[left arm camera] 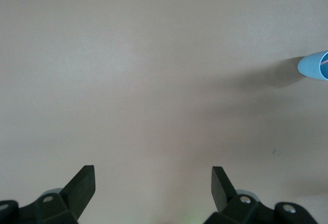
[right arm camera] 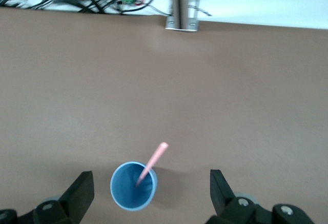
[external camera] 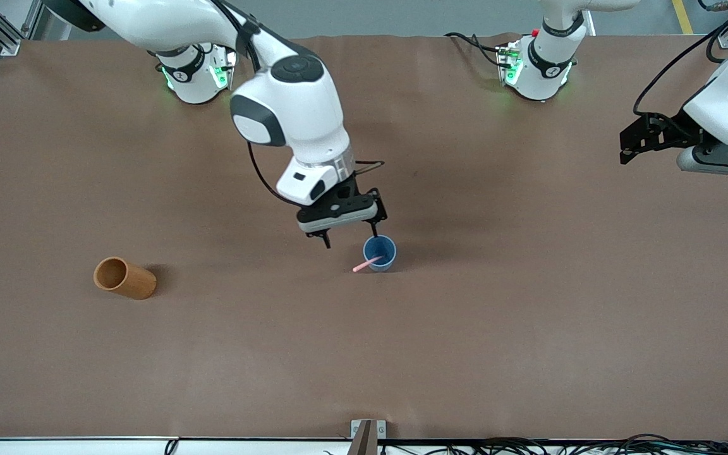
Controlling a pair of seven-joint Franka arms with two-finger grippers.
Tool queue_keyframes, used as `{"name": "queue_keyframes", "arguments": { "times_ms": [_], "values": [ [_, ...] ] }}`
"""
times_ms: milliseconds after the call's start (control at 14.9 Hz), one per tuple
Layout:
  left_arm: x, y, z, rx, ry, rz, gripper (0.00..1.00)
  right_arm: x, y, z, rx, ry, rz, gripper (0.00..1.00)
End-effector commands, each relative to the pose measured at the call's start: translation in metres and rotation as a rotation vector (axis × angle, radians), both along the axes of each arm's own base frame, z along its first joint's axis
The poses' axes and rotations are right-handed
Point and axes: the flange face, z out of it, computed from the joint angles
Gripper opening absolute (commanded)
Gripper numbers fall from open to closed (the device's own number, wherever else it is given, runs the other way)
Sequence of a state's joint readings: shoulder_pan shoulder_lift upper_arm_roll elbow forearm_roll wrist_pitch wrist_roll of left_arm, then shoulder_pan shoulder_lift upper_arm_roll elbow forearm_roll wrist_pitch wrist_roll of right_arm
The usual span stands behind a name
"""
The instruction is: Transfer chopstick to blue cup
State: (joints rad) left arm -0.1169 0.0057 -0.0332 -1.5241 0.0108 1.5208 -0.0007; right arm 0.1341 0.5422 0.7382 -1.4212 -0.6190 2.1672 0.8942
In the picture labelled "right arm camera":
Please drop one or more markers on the blue cup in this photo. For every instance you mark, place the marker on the blue cup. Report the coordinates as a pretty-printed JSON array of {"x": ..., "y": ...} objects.
[{"x": 123, "y": 195}]

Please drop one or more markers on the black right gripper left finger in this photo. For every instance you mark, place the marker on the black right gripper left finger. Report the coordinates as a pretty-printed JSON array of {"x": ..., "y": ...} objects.
[{"x": 74, "y": 198}]

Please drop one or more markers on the pink chopstick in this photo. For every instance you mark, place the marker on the pink chopstick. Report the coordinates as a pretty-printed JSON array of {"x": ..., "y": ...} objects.
[{"x": 156, "y": 157}]

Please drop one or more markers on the aluminium post with bracket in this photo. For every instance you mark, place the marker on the aluminium post with bracket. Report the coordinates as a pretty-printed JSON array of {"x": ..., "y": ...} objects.
[{"x": 180, "y": 3}]

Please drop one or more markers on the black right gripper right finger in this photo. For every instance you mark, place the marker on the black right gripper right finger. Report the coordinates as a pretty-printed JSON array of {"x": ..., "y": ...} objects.
[{"x": 223, "y": 198}]

